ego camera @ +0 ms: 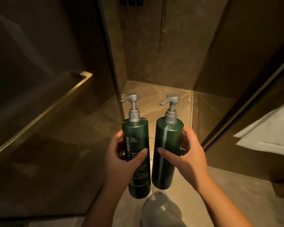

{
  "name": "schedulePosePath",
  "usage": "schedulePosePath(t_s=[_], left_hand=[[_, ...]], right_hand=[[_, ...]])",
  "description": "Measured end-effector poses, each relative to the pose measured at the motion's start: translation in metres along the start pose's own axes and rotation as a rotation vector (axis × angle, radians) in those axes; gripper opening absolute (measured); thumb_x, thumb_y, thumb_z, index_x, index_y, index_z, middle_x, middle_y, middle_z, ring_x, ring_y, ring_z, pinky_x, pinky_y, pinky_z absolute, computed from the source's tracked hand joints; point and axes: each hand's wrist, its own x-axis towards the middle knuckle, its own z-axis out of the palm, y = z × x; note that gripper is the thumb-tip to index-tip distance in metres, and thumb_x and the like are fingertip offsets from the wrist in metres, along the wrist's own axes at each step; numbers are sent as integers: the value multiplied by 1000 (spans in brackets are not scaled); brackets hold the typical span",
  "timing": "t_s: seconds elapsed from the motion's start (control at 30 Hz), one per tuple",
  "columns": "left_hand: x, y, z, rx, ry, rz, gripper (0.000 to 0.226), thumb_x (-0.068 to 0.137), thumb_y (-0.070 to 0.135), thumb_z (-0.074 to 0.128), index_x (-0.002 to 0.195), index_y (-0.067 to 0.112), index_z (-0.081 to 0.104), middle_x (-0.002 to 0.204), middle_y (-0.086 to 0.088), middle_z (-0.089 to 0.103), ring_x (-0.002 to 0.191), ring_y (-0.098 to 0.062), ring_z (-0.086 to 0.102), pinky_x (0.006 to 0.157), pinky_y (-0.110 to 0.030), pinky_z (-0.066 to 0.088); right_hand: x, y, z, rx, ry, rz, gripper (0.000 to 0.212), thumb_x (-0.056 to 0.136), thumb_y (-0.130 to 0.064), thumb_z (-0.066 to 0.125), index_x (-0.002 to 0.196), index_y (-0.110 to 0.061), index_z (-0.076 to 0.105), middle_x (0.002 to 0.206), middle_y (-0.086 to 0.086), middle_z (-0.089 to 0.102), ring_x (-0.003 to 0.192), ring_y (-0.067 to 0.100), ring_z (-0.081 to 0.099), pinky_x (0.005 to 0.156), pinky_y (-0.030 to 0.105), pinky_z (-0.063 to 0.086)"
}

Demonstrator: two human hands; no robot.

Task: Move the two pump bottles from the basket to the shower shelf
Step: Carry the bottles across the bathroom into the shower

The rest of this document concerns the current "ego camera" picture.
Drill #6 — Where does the person's right hand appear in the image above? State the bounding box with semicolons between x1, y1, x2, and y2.
157;126;209;188

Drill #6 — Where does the person's left hand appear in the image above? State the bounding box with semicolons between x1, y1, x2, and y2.
105;130;149;187

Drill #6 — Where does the plain green pump bottle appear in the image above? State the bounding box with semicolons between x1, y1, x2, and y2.
151;93;185;190

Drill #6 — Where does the green pump bottle white print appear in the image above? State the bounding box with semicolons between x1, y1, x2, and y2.
119;93;151;199

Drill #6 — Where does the person's right forearm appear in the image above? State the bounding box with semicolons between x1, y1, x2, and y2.
196;178;254;227

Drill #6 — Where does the person's left forearm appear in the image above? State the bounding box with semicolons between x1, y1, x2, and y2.
81;181;131;227

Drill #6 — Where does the person's grey trouser leg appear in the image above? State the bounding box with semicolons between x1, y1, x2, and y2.
141;192;188;227

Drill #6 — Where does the white folded towel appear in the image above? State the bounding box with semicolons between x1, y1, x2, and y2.
233;99;284;158

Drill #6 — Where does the glass shower door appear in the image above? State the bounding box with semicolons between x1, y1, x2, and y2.
0;0;126;222

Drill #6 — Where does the dark metal door frame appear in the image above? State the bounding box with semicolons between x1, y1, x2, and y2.
201;51;284;150

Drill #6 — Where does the brass door handle bar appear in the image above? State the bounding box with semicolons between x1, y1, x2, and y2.
0;71;93;161

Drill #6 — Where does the metal shower hose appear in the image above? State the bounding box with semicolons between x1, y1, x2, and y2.
162;0;168;34

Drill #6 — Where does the black wall holder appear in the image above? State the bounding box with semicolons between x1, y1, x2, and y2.
119;0;144;6

